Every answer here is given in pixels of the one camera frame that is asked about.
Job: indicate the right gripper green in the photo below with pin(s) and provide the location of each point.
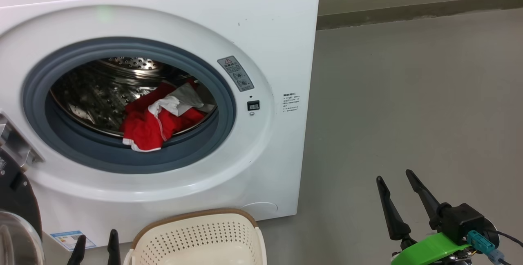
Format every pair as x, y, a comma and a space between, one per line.
429, 248

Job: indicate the stainless steel washing machine drum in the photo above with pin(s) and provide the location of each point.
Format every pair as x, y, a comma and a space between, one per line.
94, 93

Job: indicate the white front-load washing machine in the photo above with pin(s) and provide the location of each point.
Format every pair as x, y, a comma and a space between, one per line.
265, 154

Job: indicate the grey warning sticker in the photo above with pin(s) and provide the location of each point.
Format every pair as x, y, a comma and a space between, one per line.
235, 73

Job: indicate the metal door hinge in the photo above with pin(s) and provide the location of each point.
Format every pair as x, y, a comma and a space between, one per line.
16, 142

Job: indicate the round drain filter cover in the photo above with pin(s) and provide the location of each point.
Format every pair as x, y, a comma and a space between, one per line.
259, 207

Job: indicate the cream perforated laundry basket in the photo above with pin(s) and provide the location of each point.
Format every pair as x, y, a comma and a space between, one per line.
196, 240

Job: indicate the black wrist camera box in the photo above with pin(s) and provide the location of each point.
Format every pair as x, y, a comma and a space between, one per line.
463, 218

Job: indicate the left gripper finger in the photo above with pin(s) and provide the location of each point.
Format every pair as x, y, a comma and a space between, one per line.
113, 250
77, 252

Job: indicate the washing machine glass door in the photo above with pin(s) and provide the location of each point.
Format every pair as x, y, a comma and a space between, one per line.
16, 199

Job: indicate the blue energy label sticker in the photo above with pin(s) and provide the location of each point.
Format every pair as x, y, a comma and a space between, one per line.
71, 239

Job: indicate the red and white garment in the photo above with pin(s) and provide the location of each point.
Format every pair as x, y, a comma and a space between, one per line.
143, 130

